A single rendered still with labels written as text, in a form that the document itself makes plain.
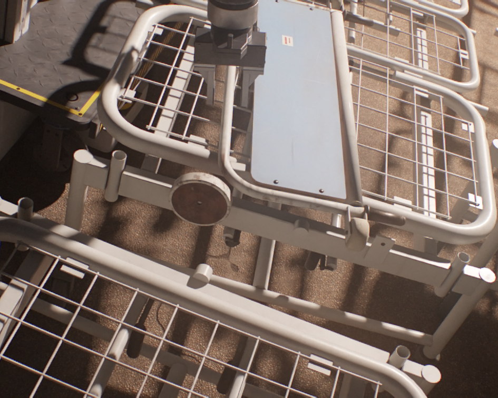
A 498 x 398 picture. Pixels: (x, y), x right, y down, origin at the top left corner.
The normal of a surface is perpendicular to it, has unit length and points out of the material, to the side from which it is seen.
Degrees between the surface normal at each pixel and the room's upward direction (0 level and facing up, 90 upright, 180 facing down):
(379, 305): 0
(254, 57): 90
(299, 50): 1
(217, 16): 96
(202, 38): 11
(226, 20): 93
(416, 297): 0
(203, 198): 90
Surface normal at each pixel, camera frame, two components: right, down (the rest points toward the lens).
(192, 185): -0.14, 0.68
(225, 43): 0.07, -0.70
